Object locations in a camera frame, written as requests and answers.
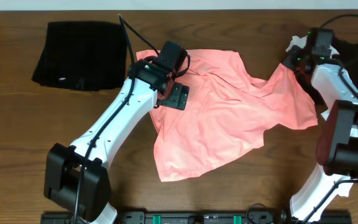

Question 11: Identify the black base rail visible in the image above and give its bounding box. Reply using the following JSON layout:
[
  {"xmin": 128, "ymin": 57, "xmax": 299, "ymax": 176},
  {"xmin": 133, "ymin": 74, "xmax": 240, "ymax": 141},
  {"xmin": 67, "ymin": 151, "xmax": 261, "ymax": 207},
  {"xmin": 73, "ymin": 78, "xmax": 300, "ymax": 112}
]
[{"xmin": 40, "ymin": 209, "xmax": 353, "ymax": 224}]

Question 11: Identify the pink t-shirt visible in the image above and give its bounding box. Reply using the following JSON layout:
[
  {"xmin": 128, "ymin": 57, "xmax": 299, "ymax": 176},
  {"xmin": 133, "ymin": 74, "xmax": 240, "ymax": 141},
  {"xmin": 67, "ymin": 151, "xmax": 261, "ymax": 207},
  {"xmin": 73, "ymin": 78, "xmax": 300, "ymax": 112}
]
[{"xmin": 150, "ymin": 49, "xmax": 318, "ymax": 182}]

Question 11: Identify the black folded fabric bag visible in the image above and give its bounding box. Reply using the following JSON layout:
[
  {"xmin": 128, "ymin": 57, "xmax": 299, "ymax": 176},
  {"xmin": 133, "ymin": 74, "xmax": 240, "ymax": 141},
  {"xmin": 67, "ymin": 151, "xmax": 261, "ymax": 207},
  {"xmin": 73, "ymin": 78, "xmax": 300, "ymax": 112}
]
[{"xmin": 32, "ymin": 21, "xmax": 127, "ymax": 91}]

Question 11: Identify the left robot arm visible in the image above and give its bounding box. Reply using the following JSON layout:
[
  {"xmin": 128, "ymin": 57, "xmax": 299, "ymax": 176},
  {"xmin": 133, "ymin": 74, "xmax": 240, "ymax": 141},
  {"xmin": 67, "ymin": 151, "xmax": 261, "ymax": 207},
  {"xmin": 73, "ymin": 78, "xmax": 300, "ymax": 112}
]
[{"xmin": 40, "ymin": 41, "xmax": 190, "ymax": 223}]

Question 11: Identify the white t-shirt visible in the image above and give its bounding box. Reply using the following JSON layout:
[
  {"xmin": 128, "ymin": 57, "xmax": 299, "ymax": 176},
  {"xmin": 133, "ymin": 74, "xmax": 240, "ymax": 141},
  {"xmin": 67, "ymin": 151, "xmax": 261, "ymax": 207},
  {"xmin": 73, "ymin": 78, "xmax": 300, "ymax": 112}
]
[{"xmin": 285, "ymin": 34, "xmax": 358, "ymax": 198}]

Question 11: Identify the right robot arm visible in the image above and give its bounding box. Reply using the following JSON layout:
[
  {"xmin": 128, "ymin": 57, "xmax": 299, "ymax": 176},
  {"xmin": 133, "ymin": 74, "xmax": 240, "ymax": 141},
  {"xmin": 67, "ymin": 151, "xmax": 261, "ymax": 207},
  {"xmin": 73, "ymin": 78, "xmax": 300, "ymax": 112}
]
[{"xmin": 284, "ymin": 28, "xmax": 358, "ymax": 223}]

